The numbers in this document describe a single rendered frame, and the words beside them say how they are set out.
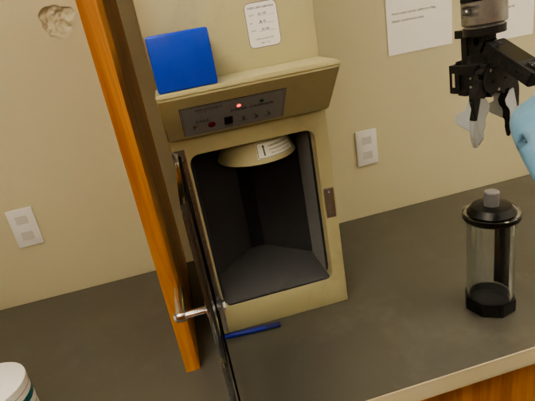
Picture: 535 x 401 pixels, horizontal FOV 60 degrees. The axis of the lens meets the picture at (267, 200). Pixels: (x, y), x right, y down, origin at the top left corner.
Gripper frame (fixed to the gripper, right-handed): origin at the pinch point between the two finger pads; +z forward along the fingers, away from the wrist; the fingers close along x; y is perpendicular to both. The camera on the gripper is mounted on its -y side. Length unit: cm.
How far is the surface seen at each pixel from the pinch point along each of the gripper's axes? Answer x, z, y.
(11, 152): 86, -9, 79
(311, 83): 29.5, -16.3, 13.2
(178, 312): 64, 10, 2
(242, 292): 47, 29, 30
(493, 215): 3.3, 14.4, -2.0
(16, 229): 93, 12, 80
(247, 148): 38.6, -4.5, 27.8
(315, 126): 25.4, -6.4, 21.6
